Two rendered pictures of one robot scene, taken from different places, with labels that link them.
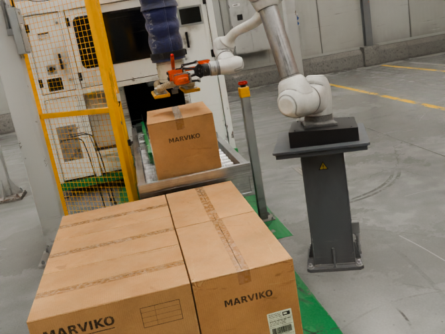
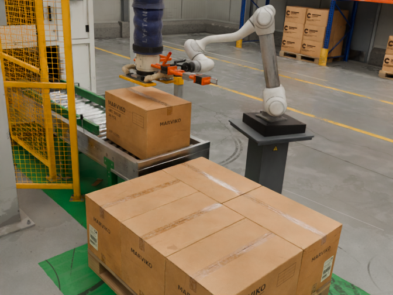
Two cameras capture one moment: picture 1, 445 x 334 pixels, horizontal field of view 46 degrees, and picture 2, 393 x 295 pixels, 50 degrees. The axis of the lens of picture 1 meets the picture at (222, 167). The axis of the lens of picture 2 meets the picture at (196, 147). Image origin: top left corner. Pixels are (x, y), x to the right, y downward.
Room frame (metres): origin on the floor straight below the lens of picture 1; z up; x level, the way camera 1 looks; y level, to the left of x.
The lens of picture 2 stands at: (0.62, 1.73, 1.84)
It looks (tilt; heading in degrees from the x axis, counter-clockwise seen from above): 22 degrees down; 324
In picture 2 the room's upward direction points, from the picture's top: 3 degrees clockwise
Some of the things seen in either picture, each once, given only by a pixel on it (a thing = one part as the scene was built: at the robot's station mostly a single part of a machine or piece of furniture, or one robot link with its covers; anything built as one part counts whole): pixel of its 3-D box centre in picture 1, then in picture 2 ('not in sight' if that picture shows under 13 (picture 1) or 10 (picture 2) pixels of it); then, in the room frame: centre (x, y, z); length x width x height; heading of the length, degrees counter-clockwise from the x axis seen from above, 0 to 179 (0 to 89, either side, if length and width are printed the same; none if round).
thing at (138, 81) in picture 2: (159, 91); (137, 78); (3.42, 0.32, 1.10); 0.34 x 0.10 x 0.05; 8
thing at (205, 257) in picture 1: (162, 270); (207, 236); (2.36, 0.37, 0.34); 1.20 x 1.00 x 0.40; 8
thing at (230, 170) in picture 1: (195, 177); (175, 154); (3.08, 0.17, 0.58); 0.70 x 0.03 x 0.06; 98
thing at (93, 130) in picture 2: (142, 139); (50, 106); (4.55, 0.66, 0.60); 1.60 x 0.10 x 0.09; 8
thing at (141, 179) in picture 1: (138, 160); (62, 128); (4.19, 0.66, 0.50); 2.31 x 0.05 x 0.19; 8
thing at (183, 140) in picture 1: (182, 141); (147, 120); (3.42, 0.23, 0.75); 0.60 x 0.40 x 0.40; 6
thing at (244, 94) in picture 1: (253, 155); (176, 129); (3.72, -0.24, 0.50); 0.07 x 0.07 x 1.00; 8
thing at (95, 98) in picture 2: not in sight; (100, 98); (4.62, 0.13, 0.60); 1.60 x 0.10 x 0.09; 8
